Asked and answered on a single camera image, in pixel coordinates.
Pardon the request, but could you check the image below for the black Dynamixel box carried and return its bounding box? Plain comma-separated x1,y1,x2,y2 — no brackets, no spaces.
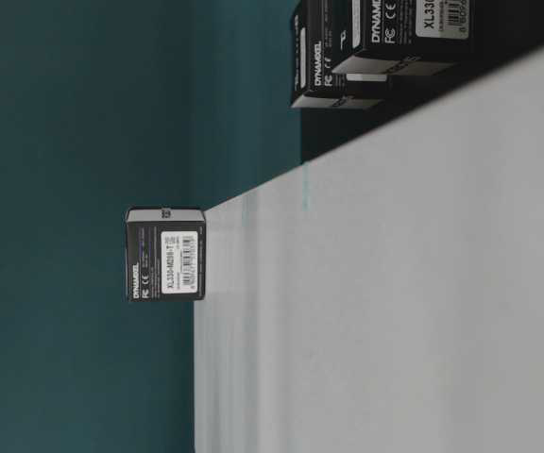
291,1,391,109

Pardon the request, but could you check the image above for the black Dynamixel box on white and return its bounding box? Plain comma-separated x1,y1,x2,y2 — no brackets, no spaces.
125,207,207,303

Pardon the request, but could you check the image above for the white base sheet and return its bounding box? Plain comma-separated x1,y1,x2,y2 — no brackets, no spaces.
194,47,544,452

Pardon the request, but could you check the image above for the black base sheet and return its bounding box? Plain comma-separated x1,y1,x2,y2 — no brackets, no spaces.
301,0,544,162

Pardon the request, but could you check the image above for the black Dynamixel box nearest camera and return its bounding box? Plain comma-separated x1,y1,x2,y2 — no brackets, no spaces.
332,0,474,76

